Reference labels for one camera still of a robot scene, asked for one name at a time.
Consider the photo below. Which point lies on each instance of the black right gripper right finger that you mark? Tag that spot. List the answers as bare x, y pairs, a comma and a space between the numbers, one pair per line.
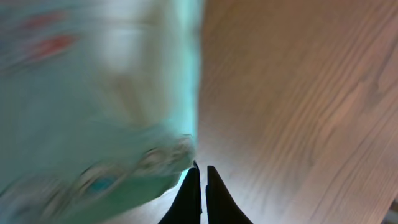
221, 208

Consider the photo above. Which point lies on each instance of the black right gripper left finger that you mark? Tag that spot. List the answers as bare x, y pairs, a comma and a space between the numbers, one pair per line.
186, 207

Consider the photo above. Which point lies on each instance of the light green snack packet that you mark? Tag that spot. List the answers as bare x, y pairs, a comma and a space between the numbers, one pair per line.
98, 105

